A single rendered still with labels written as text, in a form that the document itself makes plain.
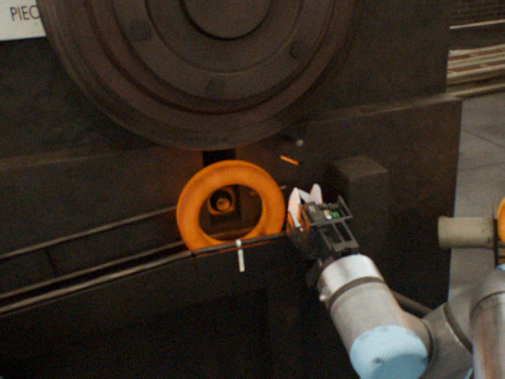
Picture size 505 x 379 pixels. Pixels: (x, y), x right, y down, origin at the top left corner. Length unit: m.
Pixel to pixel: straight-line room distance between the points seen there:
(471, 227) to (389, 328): 0.36
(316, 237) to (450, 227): 0.28
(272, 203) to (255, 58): 0.28
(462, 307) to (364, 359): 0.16
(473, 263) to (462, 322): 1.51
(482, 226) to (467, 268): 1.24
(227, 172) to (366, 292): 0.30
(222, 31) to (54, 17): 0.23
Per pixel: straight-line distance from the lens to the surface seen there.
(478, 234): 1.04
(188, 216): 0.93
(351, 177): 0.96
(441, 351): 0.83
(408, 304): 1.02
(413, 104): 1.10
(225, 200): 1.02
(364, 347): 0.74
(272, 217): 0.96
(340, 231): 0.87
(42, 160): 0.97
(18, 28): 0.95
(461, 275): 2.24
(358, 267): 0.80
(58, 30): 0.82
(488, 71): 4.82
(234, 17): 0.74
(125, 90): 0.81
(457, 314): 0.82
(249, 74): 0.76
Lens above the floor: 1.16
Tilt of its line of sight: 23 degrees down
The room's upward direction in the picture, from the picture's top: 5 degrees counter-clockwise
